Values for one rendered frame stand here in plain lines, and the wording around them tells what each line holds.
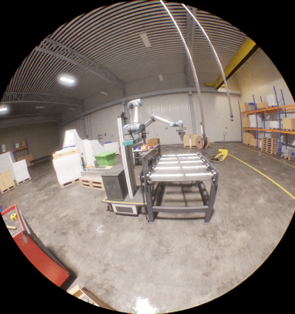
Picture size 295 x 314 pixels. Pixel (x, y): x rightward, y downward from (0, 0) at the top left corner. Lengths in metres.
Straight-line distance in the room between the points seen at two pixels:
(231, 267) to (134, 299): 1.12
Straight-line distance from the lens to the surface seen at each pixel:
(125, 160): 1.74
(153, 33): 8.88
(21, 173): 8.50
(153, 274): 1.49
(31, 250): 1.24
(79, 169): 4.51
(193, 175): 1.37
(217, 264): 1.62
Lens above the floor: 1.44
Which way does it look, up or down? 13 degrees down
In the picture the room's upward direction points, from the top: 6 degrees counter-clockwise
